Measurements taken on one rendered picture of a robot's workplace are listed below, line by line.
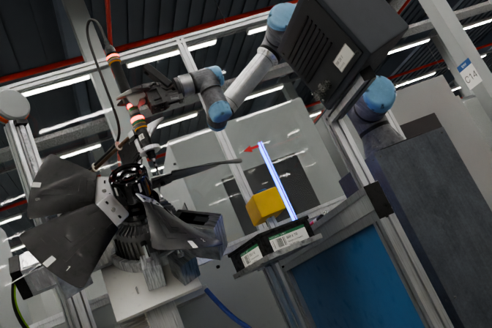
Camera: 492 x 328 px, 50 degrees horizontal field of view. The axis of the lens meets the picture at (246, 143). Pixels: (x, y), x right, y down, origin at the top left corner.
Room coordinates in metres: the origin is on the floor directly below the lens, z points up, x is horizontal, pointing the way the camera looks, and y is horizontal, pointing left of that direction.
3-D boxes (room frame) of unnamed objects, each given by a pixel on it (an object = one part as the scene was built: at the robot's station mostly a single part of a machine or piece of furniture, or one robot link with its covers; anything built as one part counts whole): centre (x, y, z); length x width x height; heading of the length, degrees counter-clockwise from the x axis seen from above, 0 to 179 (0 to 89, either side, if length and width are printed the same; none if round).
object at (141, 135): (1.61, 0.29, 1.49); 0.04 x 0.04 x 0.46
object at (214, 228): (1.66, 0.25, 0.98); 0.20 x 0.16 x 0.20; 17
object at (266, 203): (2.00, 0.03, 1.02); 0.16 x 0.10 x 0.11; 17
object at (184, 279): (1.61, 0.32, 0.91); 0.12 x 0.08 x 0.12; 17
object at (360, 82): (1.12, -0.24, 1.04); 0.24 x 0.03 x 0.03; 17
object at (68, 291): (1.58, 0.64, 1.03); 0.15 x 0.10 x 0.14; 17
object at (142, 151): (1.62, 0.30, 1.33); 0.09 x 0.07 x 0.10; 52
